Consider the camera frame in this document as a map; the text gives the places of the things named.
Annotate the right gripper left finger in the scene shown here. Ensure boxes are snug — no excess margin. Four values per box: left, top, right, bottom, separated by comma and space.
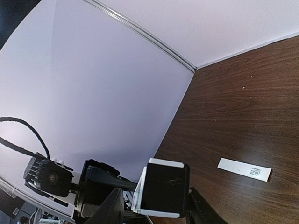
85, 188, 124, 224

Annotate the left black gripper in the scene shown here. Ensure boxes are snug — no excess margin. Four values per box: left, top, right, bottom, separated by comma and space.
72, 159, 137, 221

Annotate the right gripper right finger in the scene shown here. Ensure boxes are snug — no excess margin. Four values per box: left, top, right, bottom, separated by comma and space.
186, 187, 228, 224

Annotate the white remote control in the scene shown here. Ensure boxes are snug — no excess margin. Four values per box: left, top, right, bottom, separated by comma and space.
131, 158, 190, 218

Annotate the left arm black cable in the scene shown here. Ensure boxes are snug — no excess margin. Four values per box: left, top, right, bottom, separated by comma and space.
0, 117, 51, 161

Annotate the left aluminium frame post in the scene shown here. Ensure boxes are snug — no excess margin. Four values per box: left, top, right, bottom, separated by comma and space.
84, 0, 197, 73

